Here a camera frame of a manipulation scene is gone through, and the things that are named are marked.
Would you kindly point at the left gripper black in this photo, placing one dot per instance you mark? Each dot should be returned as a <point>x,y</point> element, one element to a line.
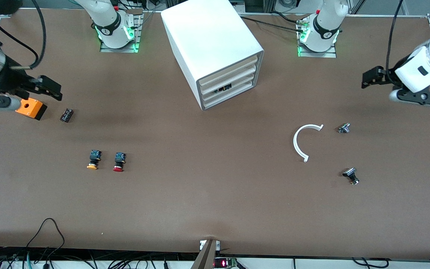
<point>389,74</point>

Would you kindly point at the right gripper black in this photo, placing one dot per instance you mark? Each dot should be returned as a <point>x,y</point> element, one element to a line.
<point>10,79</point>

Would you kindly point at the yellow mushroom push button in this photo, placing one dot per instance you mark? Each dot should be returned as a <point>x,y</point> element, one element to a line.
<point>94,158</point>

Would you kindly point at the red mushroom push button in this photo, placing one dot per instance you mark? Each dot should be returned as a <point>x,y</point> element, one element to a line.
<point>119,160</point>

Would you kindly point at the white plastic drawer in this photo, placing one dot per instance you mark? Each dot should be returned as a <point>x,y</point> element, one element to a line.
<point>230,71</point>
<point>233,93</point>
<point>237,76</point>

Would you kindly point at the white drawer cabinet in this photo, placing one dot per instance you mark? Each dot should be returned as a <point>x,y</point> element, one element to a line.
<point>207,33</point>

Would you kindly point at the small black contact block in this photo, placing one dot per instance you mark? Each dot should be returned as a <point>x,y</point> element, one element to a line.
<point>67,115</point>

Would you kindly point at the white curved plastic strip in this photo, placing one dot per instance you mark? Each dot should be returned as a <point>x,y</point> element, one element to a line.
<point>295,144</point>

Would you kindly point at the device with red display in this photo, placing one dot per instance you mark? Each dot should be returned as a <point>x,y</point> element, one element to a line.
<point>224,263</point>

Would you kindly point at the orange button enclosure box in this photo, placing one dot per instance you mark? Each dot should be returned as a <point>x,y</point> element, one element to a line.
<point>32,108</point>

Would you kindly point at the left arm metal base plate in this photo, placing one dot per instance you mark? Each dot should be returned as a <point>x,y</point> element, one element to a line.
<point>327,55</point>

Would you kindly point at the silver selector switch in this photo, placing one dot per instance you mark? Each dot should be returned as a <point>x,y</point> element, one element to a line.
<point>343,128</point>

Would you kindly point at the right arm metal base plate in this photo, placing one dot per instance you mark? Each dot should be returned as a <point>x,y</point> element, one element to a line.
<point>120,49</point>

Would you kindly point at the brown camera mount beam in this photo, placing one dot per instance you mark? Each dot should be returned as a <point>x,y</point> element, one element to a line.
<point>205,257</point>

